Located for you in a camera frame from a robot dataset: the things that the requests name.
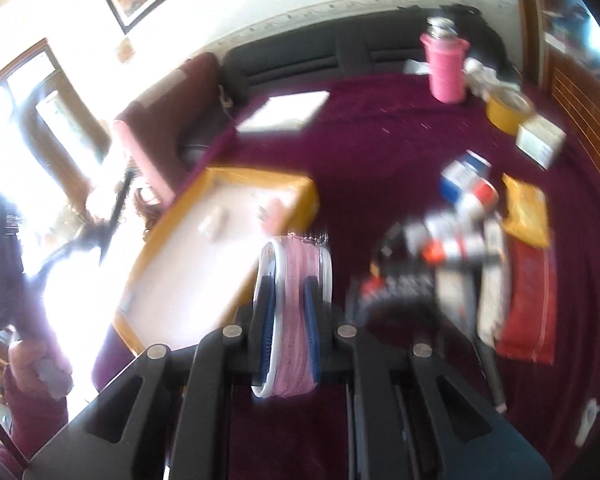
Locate white bottle with red cap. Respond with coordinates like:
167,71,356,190
457,180,501,216

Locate wooden door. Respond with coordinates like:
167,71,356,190
0,37,111,211

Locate white medicine box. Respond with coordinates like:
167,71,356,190
515,115,567,171

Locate black leather sofa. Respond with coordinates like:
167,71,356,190
222,7,511,111

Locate pink knit-sleeved thermos bottle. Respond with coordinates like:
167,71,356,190
420,16,470,105

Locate maroon armchair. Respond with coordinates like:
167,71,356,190
112,51,231,201

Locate person's left forearm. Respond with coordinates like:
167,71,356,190
0,365,71,480

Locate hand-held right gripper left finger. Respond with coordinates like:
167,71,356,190
25,275,277,480

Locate blue and white box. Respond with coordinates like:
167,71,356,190
440,150,493,201

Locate wooden cabinet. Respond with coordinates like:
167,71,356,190
510,0,600,201

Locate black printed packet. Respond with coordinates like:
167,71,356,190
347,220,441,331

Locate person's left hand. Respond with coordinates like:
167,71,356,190
7,335,76,401

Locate white bottle with orange cap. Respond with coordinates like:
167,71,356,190
422,215,486,266

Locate black bag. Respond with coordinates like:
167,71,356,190
395,4,506,61

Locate long white tube box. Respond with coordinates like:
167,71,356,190
475,220,511,346

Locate white paper stack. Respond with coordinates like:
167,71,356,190
236,91,331,135

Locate yellow-edged cardboard tray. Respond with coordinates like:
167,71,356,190
111,166,321,356

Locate yellow tape roll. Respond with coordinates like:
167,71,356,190
485,87,537,136

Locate long black marker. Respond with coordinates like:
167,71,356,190
472,330,508,413

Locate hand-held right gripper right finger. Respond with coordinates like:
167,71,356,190
300,279,553,480

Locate clear pink cosmetic pouch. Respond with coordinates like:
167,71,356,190
250,234,333,401

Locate yellow snack packet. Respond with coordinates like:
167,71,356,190
500,174,551,250

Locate red packet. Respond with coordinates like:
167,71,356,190
495,240,556,365

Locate white charger plug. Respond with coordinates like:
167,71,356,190
575,397,600,446

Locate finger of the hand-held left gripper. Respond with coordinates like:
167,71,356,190
77,167,136,266

